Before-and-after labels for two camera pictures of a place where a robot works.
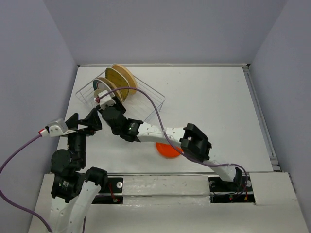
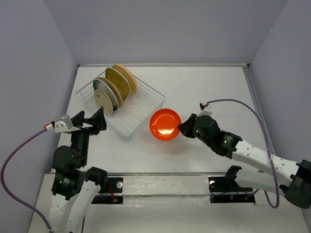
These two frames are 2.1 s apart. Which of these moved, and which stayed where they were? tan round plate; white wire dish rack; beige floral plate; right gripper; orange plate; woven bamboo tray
Moved: orange plate; right gripper
Stayed: beige floral plate; tan round plate; woven bamboo tray; white wire dish rack
